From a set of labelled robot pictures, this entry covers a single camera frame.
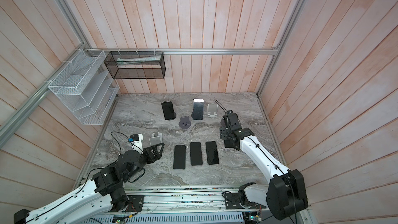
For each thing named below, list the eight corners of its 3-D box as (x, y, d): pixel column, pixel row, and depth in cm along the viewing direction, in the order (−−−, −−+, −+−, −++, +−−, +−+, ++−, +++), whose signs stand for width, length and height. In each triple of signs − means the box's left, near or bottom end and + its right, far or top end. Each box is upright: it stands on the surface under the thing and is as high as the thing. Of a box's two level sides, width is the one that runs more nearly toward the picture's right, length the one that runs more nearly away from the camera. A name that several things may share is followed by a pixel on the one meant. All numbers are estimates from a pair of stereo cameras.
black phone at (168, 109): (164, 120, 107) (160, 107, 95) (165, 115, 109) (161, 101, 98) (174, 120, 107) (171, 107, 95) (174, 115, 109) (172, 101, 98)
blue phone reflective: (192, 121, 107) (191, 109, 98) (193, 109, 114) (193, 98, 104) (202, 121, 107) (203, 110, 97) (203, 110, 114) (204, 98, 104)
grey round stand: (180, 130, 102) (179, 121, 94) (179, 127, 104) (178, 117, 96) (189, 127, 104) (189, 118, 95) (188, 124, 105) (187, 115, 97)
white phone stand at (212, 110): (207, 116, 109) (208, 109, 103) (207, 110, 113) (207, 103, 107) (217, 116, 109) (218, 109, 103) (216, 110, 113) (217, 103, 107)
